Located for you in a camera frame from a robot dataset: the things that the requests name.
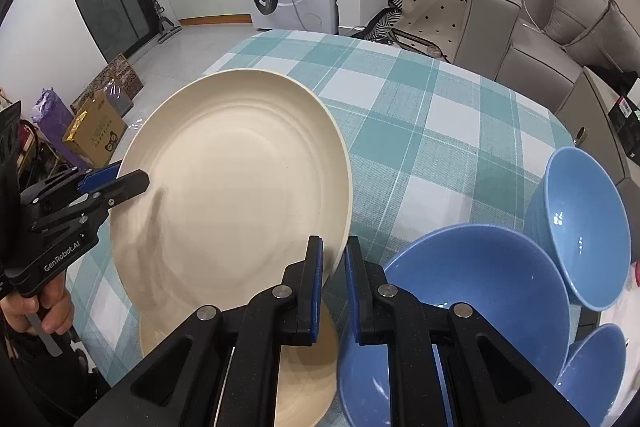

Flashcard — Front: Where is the grey side cabinet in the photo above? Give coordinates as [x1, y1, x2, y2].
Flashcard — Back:
[555, 67, 633, 188]

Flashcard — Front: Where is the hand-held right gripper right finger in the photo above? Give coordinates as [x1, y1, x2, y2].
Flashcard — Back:
[345, 236, 596, 427]

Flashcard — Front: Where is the blue ceramic bowl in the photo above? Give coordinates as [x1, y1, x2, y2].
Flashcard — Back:
[336, 223, 572, 427]
[524, 146, 632, 313]
[552, 323, 628, 427]

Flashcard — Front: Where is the teal white checked tablecloth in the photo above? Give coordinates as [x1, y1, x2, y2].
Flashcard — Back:
[65, 29, 576, 388]

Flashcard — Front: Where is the grey fabric sofa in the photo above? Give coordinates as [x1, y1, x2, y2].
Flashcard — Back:
[450, 0, 640, 112]

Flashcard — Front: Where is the yellow cardboard box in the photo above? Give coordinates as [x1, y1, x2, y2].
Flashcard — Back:
[62, 96, 128, 168]

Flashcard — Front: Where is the cream round plate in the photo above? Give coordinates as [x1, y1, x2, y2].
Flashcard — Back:
[139, 302, 342, 427]
[109, 69, 353, 333]

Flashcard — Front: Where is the grey sofa cushion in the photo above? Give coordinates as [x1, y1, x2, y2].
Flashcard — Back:
[542, 0, 613, 48]
[562, 0, 640, 72]

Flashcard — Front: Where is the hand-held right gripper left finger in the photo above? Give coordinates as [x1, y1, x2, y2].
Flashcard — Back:
[75, 236, 326, 427]

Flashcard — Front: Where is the black cardboard box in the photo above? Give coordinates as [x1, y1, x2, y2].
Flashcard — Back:
[607, 77, 640, 158]

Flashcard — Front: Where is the person's left hand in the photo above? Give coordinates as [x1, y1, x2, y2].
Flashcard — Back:
[0, 289, 76, 344]

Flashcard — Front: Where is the purple plastic bag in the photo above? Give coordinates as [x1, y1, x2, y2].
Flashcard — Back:
[31, 89, 76, 142]

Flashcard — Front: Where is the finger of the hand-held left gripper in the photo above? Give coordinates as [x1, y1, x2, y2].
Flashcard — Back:
[20, 161, 125, 208]
[31, 170, 151, 233]

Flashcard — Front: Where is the brown patterned box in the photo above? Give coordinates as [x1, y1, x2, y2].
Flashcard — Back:
[72, 53, 146, 118]

